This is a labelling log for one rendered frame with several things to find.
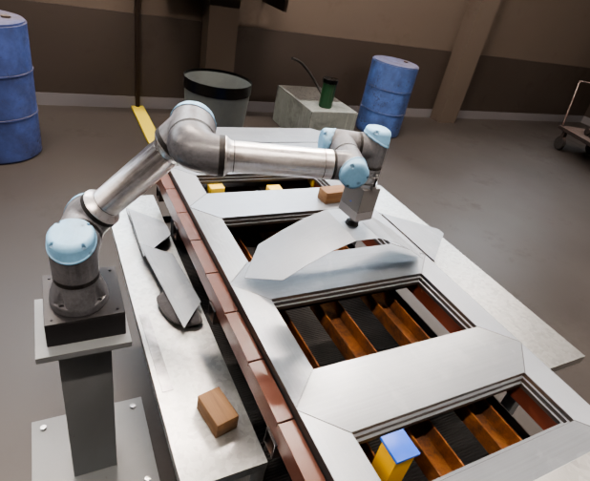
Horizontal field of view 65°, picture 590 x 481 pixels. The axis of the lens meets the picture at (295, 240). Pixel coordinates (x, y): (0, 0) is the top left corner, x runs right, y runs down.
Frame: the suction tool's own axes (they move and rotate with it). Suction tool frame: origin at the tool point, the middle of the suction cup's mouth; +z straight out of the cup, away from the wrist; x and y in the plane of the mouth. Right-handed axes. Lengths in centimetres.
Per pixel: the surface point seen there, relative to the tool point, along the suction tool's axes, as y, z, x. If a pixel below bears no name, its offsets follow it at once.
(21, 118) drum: 277, 69, 66
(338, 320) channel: -7.3, 32.5, 0.5
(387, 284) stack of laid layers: -11.3, 17.5, -12.2
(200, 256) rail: 21.9, 18.3, 38.6
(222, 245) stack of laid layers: 22.2, 15.9, 31.1
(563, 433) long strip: -73, 15, -14
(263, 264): 2.8, 10.5, 27.4
